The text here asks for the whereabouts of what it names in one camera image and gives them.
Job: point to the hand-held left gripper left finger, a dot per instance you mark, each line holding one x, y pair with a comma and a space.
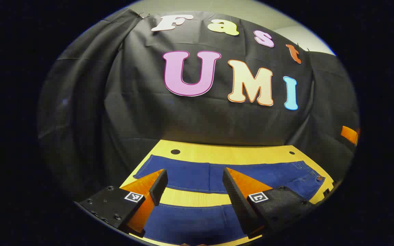
159, 186

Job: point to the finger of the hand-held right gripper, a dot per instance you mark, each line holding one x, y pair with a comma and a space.
350, 135

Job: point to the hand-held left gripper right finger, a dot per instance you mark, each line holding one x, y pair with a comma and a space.
232, 196

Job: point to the blue denim jeans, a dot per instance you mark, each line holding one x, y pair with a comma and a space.
196, 176

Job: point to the black backdrop cloth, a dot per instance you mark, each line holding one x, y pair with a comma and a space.
142, 116

